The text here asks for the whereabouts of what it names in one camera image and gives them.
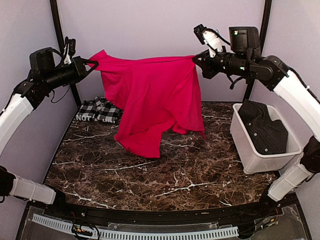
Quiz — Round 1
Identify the white slotted cable duct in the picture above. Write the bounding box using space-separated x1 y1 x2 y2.
31 213 239 240

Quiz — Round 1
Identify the red garment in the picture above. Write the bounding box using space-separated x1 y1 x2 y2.
91 51 205 158

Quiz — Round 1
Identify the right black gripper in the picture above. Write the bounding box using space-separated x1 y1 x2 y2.
193 44 252 78

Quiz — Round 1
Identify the dark pinstriped button shirt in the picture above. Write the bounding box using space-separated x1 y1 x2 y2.
238 100 289 155

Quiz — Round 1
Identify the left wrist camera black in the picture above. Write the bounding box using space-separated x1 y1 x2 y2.
29 36 77 73

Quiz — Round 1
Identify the black white checkered shirt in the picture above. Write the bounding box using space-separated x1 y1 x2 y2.
75 96 122 124

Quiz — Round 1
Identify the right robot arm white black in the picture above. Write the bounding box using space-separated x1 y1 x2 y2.
192 48 320 217

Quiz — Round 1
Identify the left black frame post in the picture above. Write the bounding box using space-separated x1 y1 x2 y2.
49 0 81 107

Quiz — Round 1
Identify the black frame post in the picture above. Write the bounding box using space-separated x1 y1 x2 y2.
49 0 81 107
242 0 273 102

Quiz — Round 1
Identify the right black frame post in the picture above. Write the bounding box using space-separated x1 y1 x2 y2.
242 0 273 102

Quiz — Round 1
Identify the white plastic laundry bin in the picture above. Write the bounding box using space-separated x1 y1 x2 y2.
230 103 303 175

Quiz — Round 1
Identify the black front rail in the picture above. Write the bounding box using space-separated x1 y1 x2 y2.
44 197 276 227

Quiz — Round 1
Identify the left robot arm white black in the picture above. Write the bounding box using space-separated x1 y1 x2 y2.
0 56 99 218

